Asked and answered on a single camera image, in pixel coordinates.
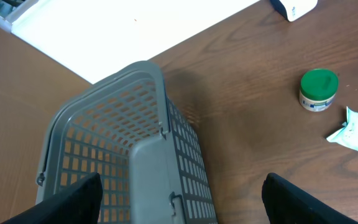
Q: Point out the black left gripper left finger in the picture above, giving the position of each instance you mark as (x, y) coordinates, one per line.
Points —
(79, 203)

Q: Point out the green lid jar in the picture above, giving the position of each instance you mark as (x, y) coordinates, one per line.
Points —
(318, 88)

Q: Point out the white barcode scanner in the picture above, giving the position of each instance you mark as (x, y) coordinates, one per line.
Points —
(292, 10)

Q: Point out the white window frame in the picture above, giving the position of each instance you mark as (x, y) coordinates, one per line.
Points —
(11, 10)

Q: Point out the grey plastic basket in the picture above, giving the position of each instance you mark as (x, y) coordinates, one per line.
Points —
(148, 156)

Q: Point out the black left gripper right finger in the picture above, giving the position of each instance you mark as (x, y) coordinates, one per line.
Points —
(286, 203)

